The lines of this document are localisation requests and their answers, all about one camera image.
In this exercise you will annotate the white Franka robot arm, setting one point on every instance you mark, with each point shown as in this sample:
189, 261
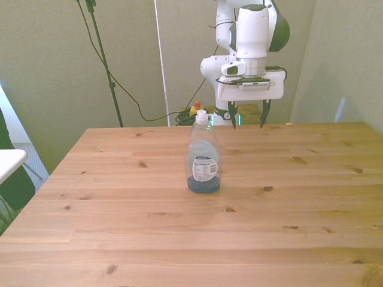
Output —
252, 33

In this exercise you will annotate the clear dish soap bottle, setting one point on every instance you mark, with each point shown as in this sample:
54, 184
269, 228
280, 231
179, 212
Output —
203, 155

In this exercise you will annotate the white side table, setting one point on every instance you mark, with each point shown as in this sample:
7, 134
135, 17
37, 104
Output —
10, 163

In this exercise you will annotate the white vertical pole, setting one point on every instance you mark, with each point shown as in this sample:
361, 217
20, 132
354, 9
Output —
162, 62

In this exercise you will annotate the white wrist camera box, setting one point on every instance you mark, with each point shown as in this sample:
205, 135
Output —
233, 69

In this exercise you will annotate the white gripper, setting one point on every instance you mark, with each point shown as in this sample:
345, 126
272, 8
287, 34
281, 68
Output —
254, 89

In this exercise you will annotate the yellow emergency stop box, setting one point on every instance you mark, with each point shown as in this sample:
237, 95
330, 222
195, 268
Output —
196, 109

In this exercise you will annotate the black camera tripod stand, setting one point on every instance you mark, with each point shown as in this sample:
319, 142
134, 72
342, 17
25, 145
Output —
104, 62

